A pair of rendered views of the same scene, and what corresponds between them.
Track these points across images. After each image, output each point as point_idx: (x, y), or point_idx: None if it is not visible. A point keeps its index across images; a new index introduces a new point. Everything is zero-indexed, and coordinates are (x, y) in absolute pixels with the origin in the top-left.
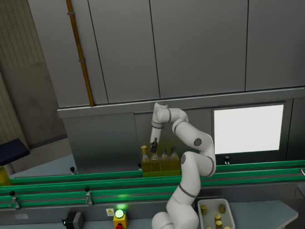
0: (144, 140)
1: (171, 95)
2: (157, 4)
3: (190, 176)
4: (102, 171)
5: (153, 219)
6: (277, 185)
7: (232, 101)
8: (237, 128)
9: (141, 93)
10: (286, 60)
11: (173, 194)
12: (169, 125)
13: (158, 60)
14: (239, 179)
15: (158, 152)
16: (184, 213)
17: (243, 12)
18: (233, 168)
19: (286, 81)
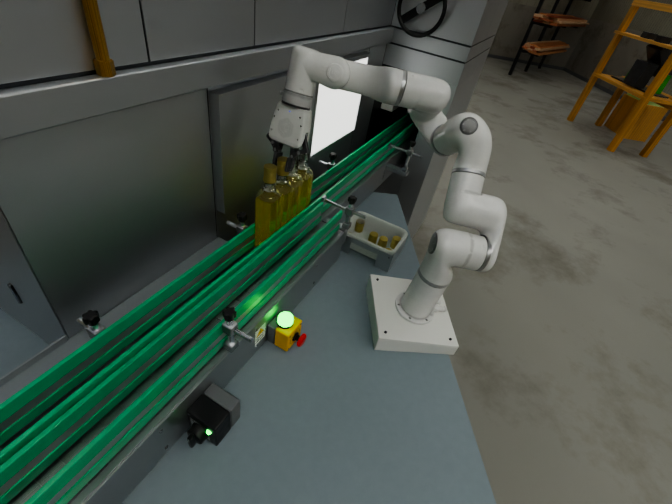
0: (232, 161)
1: (271, 36)
2: None
3: (490, 145)
4: (137, 288)
5: (447, 244)
6: (377, 172)
7: (335, 52)
8: (333, 103)
9: (224, 28)
10: None
11: (462, 190)
12: (270, 111)
13: None
14: (355, 179)
15: (250, 181)
16: (498, 201)
17: None
18: (339, 169)
19: (370, 18)
